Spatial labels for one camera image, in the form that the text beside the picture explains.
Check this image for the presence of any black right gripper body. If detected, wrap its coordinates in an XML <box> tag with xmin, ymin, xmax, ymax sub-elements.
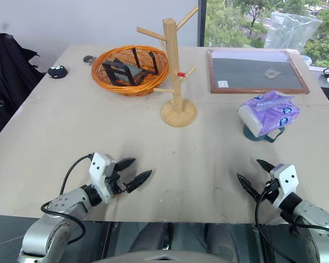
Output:
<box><xmin>260</xmin><ymin>178</ymin><xmax>281</xmax><ymax>201</ymax></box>

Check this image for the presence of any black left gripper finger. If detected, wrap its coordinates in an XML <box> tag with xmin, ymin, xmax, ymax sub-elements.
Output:
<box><xmin>115</xmin><ymin>157</ymin><xmax>137</xmax><ymax>174</ymax></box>
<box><xmin>125</xmin><ymin>169</ymin><xmax>154</xmax><ymax>194</ymax></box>

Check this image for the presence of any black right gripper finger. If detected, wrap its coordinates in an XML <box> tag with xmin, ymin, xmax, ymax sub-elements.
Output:
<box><xmin>256</xmin><ymin>158</ymin><xmax>276</xmax><ymax>174</ymax></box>
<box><xmin>236</xmin><ymin>172</ymin><xmax>262</xmax><ymax>204</ymax></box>

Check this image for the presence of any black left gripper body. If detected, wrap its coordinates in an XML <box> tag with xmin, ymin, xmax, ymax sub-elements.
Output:
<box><xmin>106</xmin><ymin>162</ymin><xmax>128</xmax><ymax>198</ymax></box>

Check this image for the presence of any dark teal cup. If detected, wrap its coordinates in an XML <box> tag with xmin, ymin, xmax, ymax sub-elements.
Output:
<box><xmin>242</xmin><ymin>122</ymin><xmax>286</xmax><ymax>144</ymax></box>

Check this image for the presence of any wooden mug tree stand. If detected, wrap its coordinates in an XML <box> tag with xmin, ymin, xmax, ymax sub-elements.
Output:
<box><xmin>136</xmin><ymin>5</ymin><xmax>200</xmax><ymax>128</ymax></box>

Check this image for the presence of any purple tissue pack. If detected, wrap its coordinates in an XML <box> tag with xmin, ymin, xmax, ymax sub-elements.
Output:
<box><xmin>237</xmin><ymin>90</ymin><xmax>302</xmax><ymax>138</ymax></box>

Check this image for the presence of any grey robot torso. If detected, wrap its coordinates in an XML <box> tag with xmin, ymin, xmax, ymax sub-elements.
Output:
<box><xmin>103</xmin><ymin>248</ymin><xmax>219</xmax><ymax>263</ymax></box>

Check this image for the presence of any orange woven basket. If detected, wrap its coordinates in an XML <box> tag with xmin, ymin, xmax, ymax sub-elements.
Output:
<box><xmin>90</xmin><ymin>44</ymin><xmax>171</xmax><ymax>97</ymax></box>

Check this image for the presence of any black folding stand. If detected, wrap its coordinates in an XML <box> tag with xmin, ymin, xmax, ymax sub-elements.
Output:
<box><xmin>101</xmin><ymin>47</ymin><xmax>158</xmax><ymax>87</ymax></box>

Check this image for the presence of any wood framed blackboard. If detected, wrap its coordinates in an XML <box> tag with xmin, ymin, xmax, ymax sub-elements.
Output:
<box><xmin>206</xmin><ymin>49</ymin><xmax>311</xmax><ymax>95</ymax></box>

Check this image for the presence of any black toy with eyes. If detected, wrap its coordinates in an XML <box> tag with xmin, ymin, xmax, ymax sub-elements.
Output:
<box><xmin>47</xmin><ymin>65</ymin><xmax>70</xmax><ymax>79</ymax></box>

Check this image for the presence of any clear plastic bag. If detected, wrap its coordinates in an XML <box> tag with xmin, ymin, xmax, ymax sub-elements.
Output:
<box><xmin>263</xmin><ymin>11</ymin><xmax>324</xmax><ymax>50</ymax></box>

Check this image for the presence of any black jacket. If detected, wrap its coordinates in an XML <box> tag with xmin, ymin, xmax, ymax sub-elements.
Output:
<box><xmin>0</xmin><ymin>32</ymin><xmax>45</xmax><ymax>131</ymax></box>

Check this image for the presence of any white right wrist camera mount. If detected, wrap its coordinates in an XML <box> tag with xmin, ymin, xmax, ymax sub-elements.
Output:
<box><xmin>269</xmin><ymin>163</ymin><xmax>299</xmax><ymax>210</ymax></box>

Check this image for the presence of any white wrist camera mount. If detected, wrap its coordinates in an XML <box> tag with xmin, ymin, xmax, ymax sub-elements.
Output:
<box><xmin>88</xmin><ymin>152</ymin><xmax>118</xmax><ymax>204</ymax></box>
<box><xmin>269</xmin><ymin>163</ymin><xmax>299</xmax><ymax>210</ymax></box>

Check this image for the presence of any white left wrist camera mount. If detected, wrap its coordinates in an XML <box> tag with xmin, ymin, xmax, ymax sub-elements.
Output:
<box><xmin>88</xmin><ymin>152</ymin><xmax>118</xmax><ymax>204</ymax></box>

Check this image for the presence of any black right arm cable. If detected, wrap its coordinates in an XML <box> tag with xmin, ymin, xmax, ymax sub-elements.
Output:
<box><xmin>254</xmin><ymin>184</ymin><xmax>294</xmax><ymax>263</ymax></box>

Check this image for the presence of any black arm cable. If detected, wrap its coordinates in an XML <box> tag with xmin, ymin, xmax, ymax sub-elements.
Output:
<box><xmin>40</xmin><ymin>153</ymin><xmax>94</xmax><ymax>244</ymax></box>
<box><xmin>254</xmin><ymin>184</ymin><xmax>294</xmax><ymax>263</ymax></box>

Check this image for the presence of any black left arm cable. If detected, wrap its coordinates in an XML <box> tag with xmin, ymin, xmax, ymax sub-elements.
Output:
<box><xmin>40</xmin><ymin>153</ymin><xmax>94</xmax><ymax>244</ymax></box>

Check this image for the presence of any dark window frame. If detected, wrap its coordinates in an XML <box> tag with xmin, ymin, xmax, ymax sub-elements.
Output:
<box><xmin>198</xmin><ymin>0</ymin><xmax>208</xmax><ymax>48</ymax></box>

